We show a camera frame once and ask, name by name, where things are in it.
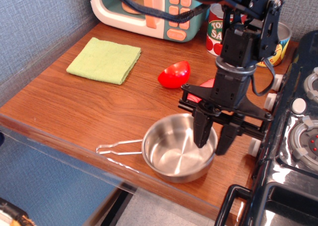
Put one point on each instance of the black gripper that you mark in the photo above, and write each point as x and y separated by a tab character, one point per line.
225	103

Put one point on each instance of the stainless steel pot with handle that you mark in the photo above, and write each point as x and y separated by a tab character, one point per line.
169	150

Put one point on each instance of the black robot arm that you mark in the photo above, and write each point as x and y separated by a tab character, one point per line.
249	36

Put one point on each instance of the black toy stove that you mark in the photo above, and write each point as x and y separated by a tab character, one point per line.
285	179

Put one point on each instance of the tomato sauce can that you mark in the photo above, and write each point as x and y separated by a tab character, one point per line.
215	29

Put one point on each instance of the pineapple slices can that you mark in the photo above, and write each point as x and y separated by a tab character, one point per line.
284	34

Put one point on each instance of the green folded cloth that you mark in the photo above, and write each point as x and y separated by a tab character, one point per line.
105	61

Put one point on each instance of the toy microwave oven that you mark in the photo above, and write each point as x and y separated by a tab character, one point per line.
173	20

